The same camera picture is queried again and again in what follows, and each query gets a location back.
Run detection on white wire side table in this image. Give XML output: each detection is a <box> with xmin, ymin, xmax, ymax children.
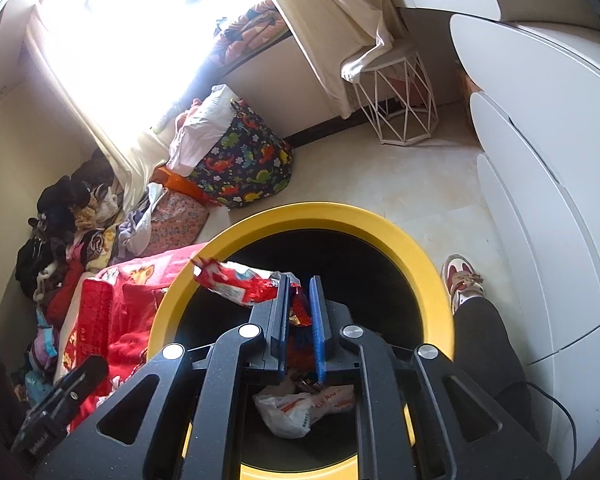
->
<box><xmin>341</xmin><ymin>40</ymin><xmax>440</xmax><ymax>147</ymax></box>

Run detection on dinosaur print storage basket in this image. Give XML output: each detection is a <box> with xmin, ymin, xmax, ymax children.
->
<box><xmin>186</xmin><ymin>102</ymin><xmax>293</xmax><ymax>209</ymax></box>

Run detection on red floral blanket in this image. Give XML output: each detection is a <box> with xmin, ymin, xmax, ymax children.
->
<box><xmin>55</xmin><ymin>242</ymin><xmax>211</xmax><ymax>433</ymax></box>

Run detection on colourful striped cloth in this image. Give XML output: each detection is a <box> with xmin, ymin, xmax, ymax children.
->
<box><xmin>25</xmin><ymin>310</ymin><xmax>61</xmax><ymax>401</ymax></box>

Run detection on orange bag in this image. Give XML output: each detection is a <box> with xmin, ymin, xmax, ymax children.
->
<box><xmin>152</xmin><ymin>166</ymin><xmax>221</xmax><ymax>206</ymax></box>

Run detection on cream curtain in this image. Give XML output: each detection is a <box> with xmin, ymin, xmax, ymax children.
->
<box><xmin>250</xmin><ymin>0</ymin><xmax>411</xmax><ymax>121</ymax></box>
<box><xmin>25</xmin><ymin>5</ymin><xmax>201</xmax><ymax>211</ymax></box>

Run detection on lavender and white clothes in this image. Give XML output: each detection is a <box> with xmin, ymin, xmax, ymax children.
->
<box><xmin>112</xmin><ymin>182</ymin><xmax>168</xmax><ymax>256</ymax></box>

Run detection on large white bag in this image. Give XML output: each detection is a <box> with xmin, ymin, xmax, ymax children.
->
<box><xmin>167</xmin><ymin>85</ymin><xmax>241</xmax><ymax>176</ymax></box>

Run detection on pile of dark clothes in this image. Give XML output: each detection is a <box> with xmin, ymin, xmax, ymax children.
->
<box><xmin>15</xmin><ymin>147</ymin><xmax>126</xmax><ymax>311</ymax></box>

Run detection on white drawer cabinet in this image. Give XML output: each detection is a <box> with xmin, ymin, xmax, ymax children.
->
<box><xmin>450</xmin><ymin>12</ymin><xmax>600</xmax><ymax>461</ymax></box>

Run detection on orange cloth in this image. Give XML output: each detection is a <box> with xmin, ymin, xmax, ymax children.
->
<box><xmin>175</xmin><ymin>100</ymin><xmax>203</xmax><ymax>131</ymax></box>

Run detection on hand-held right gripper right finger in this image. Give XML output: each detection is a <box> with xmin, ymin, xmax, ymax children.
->
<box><xmin>309</xmin><ymin>275</ymin><xmax>563</xmax><ymax>480</ymax></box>

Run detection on pink floral bag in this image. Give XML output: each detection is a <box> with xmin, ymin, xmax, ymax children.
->
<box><xmin>142</xmin><ymin>192</ymin><xmax>211</xmax><ymax>256</ymax></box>

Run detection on brown patterned blanket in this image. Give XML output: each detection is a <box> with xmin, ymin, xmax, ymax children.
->
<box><xmin>70</xmin><ymin>227</ymin><xmax>116</xmax><ymax>281</ymax></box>

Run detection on dark red cloth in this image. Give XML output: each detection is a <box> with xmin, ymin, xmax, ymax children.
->
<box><xmin>45</xmin><ymin>260</ymin><xmax>88</xmax><ymax>328</ymax></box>

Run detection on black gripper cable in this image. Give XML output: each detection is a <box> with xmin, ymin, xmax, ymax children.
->
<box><xmin>500</xmin><ymin>381</ymin><xmax>578</xmax><ymax>471</ymax></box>

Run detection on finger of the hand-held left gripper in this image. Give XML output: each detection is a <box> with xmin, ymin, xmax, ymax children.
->
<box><xmin>50</xmin><ymin>354</ymin><xmax>110</xmax><ymax>423</ymax></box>

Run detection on white printed plastic bag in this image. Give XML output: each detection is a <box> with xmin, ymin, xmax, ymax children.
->
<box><xmin>252</xmin><ymin>382</ymin><xmax>357</xmax><ymax>440</ymax></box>

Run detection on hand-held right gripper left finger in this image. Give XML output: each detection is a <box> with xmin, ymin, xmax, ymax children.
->
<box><xmin>35</xmin><ymin>274</ymin><xmax>292</xmax><ymax>480</ymax></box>

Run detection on white and red sneaker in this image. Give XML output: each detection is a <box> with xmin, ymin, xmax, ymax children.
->
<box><xmin>440</xmin><ymin>254</ymin><xmax>487</xmax><ymax>313</ymax></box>

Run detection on yellow-rimmed trash bin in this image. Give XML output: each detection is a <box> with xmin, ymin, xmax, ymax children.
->
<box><xmin>147</xmin><ymin>202</ymin><xmax>456</xmax><ymax>480</ymax></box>

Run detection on red snack packet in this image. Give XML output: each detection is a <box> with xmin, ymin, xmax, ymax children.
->
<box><xmin>190</xmin><ymin>256</ymin><xmax>313</xmax><ymax>328</ymax></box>

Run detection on person's leg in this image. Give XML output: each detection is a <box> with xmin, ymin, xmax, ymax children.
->
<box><xmin>452</xmin><ymin>296</ymin><xmax>543</xmax><ymax>441</ymax></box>

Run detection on orange patterned quilt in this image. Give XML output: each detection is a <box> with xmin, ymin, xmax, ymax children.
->
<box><xmin>212</xmin><ymin>0</ymin><xmax>293</xmax><ymax>66</ymax></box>

